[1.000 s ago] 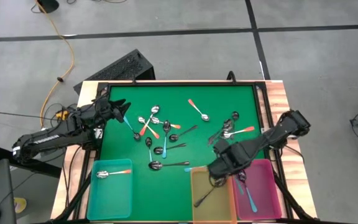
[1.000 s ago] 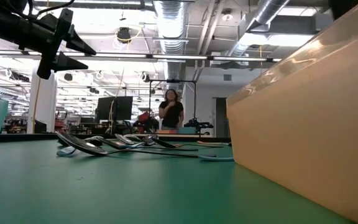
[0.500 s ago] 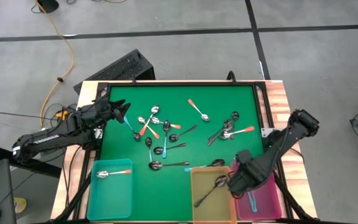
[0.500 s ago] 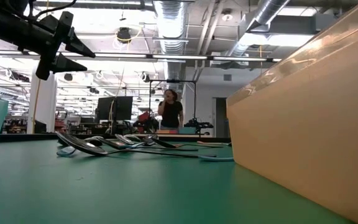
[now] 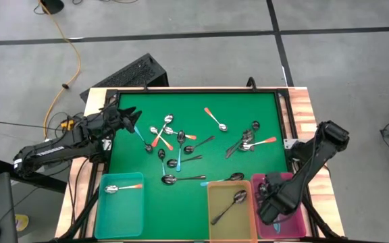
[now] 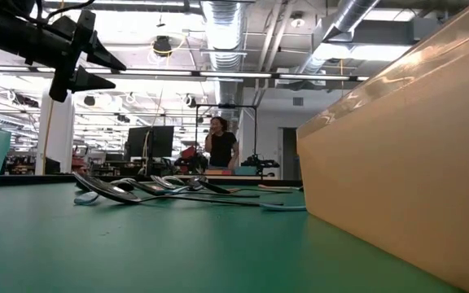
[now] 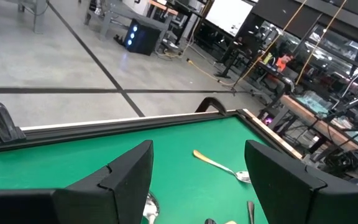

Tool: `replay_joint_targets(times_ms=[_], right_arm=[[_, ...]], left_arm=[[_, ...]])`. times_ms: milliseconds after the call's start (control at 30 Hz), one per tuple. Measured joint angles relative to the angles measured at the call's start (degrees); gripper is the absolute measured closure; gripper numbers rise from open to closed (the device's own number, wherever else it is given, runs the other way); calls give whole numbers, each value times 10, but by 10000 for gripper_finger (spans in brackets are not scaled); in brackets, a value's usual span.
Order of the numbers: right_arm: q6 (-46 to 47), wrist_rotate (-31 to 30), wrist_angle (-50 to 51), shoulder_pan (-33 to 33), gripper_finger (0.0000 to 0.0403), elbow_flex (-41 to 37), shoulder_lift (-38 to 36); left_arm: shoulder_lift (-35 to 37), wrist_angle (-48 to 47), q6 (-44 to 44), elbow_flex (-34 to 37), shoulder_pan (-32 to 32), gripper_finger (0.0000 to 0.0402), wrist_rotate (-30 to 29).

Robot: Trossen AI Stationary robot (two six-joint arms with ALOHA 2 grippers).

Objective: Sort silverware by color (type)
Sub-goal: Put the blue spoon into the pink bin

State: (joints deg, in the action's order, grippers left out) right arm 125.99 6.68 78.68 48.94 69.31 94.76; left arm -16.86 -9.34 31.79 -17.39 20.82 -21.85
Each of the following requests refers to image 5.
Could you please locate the green table mat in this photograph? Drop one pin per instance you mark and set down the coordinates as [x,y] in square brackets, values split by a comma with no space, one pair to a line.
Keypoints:
[208,101]

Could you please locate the yellow purple floor sticker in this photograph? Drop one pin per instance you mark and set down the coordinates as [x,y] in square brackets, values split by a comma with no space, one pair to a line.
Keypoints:
[22,222]

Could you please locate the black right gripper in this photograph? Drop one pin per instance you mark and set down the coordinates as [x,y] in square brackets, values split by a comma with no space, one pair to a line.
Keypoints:
[285,194]

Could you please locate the teal plastic bin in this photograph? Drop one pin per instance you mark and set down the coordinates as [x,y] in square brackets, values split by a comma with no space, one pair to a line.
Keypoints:
[120,216]

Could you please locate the black computer tower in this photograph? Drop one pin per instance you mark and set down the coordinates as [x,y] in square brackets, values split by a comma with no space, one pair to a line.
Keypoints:
[137,72]

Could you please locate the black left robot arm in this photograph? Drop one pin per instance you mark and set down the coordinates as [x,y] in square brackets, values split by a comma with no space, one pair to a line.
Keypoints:
[46,152]

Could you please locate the pink plastic bin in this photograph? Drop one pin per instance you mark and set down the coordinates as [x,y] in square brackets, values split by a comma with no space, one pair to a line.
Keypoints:
[296,229]

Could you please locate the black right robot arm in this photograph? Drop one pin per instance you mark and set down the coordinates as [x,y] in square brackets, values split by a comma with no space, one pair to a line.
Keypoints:
[316,162]

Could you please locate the orange plastic bin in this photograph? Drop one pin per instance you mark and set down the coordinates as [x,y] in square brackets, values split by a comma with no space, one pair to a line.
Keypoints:
[235,231]

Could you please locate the black support strut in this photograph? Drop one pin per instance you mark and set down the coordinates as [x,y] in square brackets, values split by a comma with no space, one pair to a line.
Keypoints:
[316,215]
[79,214]
[39,180]

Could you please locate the black round stand base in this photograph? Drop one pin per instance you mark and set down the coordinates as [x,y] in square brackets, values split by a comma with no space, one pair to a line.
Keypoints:
[52,5]

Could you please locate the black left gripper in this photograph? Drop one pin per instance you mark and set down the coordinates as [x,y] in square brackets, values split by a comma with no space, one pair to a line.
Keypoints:
[115,119]

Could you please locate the metal spoon at top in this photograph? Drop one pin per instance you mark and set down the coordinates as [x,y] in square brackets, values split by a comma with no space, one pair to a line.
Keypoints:
[172,163]

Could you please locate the pile of metal cutlery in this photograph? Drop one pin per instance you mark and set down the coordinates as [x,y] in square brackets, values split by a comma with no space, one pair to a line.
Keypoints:
[169,179]

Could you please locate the black rig post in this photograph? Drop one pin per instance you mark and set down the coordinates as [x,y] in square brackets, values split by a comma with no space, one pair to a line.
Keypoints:
[252,84]
[144,87]

